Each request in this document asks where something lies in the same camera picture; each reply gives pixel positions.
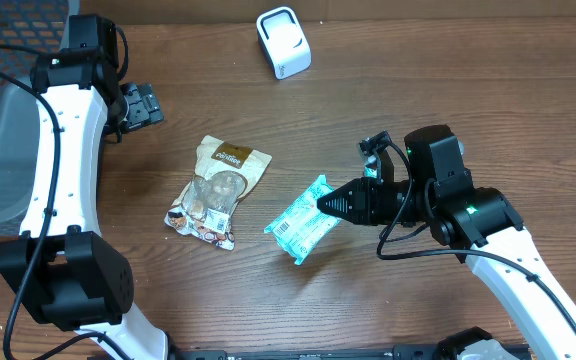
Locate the mint green wipes pack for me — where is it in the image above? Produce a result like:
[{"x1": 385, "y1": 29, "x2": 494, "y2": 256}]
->
[{"x1": 264, "y1": 174, "x2": 340, "y2": 266}]

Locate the brown white snack bag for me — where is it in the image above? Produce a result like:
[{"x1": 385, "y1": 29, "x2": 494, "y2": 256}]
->
[{"x1": 164, "y1": 135, "x2": 272, "y2": 251}]

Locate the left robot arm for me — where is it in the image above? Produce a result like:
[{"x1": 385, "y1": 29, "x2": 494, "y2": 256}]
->
[{"x1": 0, "y1": 15, "x2": 174, "y2": 359}]

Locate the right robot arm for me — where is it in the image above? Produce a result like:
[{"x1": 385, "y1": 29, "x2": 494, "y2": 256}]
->
[{"x1": 317, "y1": 125, "x2": 576, "y2": 359}]

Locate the white barcode scanner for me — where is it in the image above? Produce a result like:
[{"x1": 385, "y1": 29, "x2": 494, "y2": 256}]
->
[{"x1": 256, "y1": 6, "x2": 312, "y2": 80}]

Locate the grey plastic shopping basket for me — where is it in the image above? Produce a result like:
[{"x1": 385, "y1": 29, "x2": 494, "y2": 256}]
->
[{"x1": 0, "y1": 0, "x2": 80, "y2": 237}]

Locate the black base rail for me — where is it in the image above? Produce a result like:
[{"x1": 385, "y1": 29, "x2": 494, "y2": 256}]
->
[{"x1": 87, "y1": 327, "x2": 533, "y2": 360}]

